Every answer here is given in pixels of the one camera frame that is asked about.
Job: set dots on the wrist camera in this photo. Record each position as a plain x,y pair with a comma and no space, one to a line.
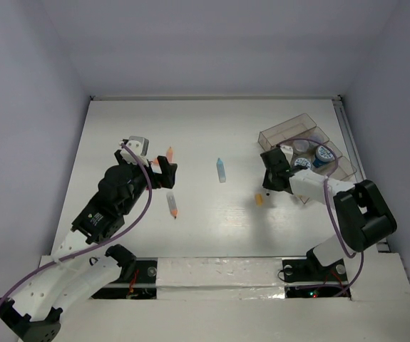
288,152
138,145

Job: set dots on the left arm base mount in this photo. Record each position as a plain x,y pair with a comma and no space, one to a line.
140,286

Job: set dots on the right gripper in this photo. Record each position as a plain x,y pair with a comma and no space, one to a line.
267,182

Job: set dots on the yellow highlighter cap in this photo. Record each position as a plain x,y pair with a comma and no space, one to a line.
259,199

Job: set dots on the blue highlighter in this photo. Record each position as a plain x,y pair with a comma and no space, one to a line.
221,171

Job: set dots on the blue paint jar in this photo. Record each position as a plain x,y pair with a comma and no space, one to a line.
303,162
322,156

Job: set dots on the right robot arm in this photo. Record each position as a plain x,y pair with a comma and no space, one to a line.
358,212

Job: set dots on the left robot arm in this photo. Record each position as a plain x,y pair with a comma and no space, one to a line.
88,258

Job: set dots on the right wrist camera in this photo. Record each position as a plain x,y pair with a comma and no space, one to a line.
288,152

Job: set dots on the clear four-compartment organizer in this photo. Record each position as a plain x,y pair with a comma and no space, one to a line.
311,149

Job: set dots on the clear paperclip jar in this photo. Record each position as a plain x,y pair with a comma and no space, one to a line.
300,146
315,139

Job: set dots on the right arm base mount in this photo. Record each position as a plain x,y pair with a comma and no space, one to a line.
308,278

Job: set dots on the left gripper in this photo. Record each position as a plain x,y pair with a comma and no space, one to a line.
166,179

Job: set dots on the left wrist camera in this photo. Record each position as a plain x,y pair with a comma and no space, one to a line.
138,145

